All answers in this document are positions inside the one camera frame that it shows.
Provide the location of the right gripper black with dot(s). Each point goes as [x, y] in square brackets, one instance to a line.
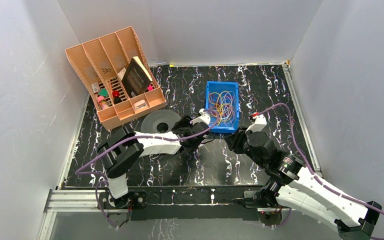
[234, 140]

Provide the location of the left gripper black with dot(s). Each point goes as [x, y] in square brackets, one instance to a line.
[196, 136]

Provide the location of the grey cable spool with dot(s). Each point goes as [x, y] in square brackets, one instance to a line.
[159, 121]

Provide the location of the blue plastic bin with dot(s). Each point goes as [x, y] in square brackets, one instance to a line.
[222, 99]

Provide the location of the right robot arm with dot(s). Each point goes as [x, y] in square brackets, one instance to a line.
[292, 185]

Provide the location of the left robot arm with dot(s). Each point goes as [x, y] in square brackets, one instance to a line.
[123, 149]

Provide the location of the white tape dispenser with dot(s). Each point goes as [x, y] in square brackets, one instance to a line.
[140, 105]

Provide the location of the black book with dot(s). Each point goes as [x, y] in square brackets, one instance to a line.
[136, 78]

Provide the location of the orange desk organizer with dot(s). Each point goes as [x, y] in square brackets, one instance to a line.
[99, 63]

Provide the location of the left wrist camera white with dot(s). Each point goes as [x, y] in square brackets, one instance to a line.
[203, 118]

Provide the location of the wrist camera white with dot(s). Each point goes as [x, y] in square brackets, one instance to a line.
[203, 118]
[258, 122]

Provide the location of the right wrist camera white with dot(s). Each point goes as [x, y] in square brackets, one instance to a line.
[258, 122]

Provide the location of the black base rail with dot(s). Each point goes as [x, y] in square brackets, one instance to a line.
[195, 202]

